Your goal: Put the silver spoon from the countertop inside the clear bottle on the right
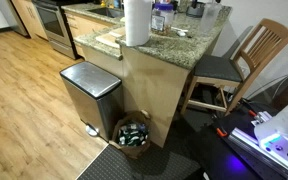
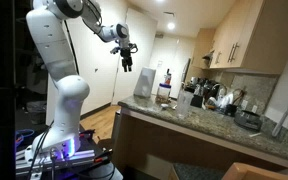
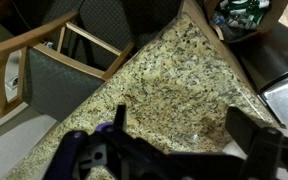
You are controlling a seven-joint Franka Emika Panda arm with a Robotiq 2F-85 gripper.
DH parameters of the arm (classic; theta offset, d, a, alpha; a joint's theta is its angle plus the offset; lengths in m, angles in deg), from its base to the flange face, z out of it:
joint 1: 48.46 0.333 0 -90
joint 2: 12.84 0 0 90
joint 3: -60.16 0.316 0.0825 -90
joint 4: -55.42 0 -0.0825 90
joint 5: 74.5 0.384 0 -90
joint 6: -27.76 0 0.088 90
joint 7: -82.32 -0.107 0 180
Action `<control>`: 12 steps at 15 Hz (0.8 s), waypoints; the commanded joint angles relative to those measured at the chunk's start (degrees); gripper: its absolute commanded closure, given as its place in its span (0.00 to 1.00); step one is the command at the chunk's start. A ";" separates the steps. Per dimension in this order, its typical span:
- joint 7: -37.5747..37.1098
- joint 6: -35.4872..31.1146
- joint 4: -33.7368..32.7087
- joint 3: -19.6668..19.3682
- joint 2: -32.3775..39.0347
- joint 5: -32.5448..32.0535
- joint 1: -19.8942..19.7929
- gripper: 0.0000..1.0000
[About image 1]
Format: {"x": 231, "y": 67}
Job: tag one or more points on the wooden cutting board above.
{"x": 109, "y": 38}

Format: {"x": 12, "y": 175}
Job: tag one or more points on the kitchen sink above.
{"x": 108, "y": 12}

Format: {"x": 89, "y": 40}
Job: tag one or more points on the wooden chair grey cushion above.
{"x": 234, "y": 76}

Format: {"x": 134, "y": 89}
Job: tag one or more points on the dark floor mat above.
{"x": 172, "y": 162}

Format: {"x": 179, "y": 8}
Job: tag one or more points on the stainless steel trash can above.
{"x": 97, "y": 96}

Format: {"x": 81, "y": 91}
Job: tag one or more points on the clear jar purple lid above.
{"x": 162, "y": 18}

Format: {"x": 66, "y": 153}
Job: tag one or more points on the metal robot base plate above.
{"x": 274, "y": 146}

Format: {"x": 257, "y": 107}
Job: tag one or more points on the white paper towel roll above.
{"x": 137, "y": 21}

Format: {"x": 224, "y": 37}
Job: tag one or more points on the silver spoon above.
{"x": 180, "y": 32}

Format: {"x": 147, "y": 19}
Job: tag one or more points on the stainless steel oven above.
{"x": 55, "y": 25}

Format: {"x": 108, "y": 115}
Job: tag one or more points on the brown paper bag of recyclables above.
{"x": 131, "y": 134}

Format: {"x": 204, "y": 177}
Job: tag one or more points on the clear plastic bottle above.
{"x": 211, "y": 11}

